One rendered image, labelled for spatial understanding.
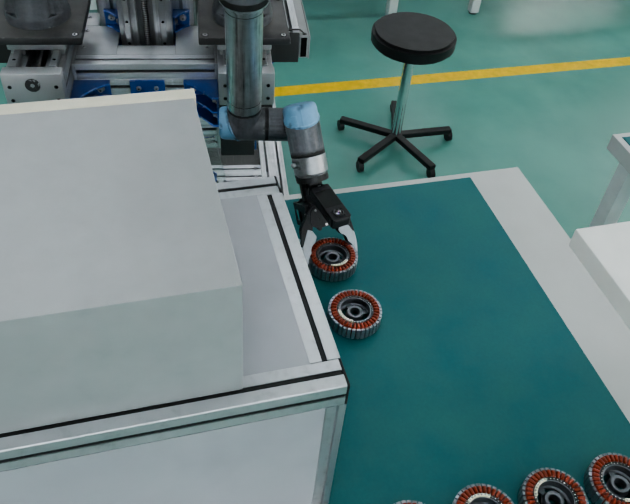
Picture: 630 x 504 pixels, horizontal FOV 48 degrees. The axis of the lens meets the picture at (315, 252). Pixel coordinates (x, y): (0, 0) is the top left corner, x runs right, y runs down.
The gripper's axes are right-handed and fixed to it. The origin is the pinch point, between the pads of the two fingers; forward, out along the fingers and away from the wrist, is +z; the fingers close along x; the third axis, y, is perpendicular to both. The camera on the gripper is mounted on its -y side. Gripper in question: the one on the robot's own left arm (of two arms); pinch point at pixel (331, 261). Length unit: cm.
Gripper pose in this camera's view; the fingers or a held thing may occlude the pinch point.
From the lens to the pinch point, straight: 157.5
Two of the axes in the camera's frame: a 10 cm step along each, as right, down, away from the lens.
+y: -4.4, -2.0, 8.8
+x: -8.8, 2.9, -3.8
